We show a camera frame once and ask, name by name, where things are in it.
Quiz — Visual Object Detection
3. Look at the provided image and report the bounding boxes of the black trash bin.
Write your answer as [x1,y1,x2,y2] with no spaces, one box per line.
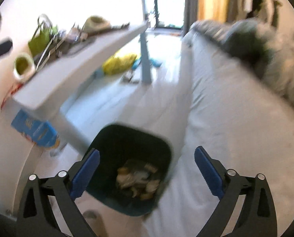
[86,124,172,217]

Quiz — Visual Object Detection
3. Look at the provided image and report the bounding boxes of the green slipper near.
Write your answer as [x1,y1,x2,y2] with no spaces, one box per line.
[13,53,36,84]

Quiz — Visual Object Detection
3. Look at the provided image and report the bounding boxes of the green slipper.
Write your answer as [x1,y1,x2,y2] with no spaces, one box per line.
[82,16,111,34]
[13,53,36,84]

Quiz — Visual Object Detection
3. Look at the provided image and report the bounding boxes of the green gift bag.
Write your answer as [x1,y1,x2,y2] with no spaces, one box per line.
[27,14,58,57]

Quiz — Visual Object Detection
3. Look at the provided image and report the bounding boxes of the light blue side table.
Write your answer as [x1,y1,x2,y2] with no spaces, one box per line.
[13,22,151,155]

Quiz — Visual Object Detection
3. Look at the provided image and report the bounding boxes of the blue cardboard box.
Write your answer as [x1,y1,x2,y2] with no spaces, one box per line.
[11,110,60,149]

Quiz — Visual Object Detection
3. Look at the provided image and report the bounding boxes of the green slipper far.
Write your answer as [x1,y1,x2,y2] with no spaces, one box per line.
[82,16,111,34]

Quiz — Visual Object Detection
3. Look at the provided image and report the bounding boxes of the yellow plastic bag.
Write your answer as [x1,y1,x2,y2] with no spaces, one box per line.
[102,54,137,75]

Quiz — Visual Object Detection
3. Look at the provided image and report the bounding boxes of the bed with grey sheet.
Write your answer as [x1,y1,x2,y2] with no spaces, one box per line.
[142,31,294,236]

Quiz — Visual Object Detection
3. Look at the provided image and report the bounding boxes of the small grey toy on floor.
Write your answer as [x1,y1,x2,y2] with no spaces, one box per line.
[121,70,140,85]

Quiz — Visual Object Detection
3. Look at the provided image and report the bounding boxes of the blue cat toy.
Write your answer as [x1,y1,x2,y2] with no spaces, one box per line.
[132,57,163,70]

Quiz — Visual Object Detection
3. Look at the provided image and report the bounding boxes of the blue patterned fleece blanket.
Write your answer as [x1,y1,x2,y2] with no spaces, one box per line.
[191,19,294,107]

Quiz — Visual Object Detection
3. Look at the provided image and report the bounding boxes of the grey curtain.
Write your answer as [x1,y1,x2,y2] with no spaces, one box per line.
[182,0,198,36]

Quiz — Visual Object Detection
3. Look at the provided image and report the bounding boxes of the hanging clothes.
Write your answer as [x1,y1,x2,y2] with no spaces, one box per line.
[226,0,283,28]

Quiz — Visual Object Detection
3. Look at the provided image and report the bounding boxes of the yellow curtain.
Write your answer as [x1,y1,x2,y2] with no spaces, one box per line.
[197,0,231,23]

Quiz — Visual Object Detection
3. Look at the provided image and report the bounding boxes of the black wire rack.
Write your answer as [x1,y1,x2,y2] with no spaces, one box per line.
[34,27,88,72]

